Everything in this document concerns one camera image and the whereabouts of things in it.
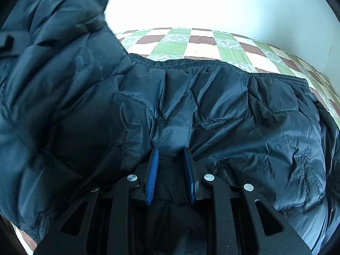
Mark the dark navy puffer jacket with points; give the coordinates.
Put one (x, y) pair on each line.
(212, 106)

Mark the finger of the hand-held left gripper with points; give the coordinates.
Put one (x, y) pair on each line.
(5, 43)

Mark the checkered green brown bed blanket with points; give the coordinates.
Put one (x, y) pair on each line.
(202, 47)

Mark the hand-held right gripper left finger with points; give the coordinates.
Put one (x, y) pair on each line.
(152, 180)

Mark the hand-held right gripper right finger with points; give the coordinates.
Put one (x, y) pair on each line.
(189, 180)

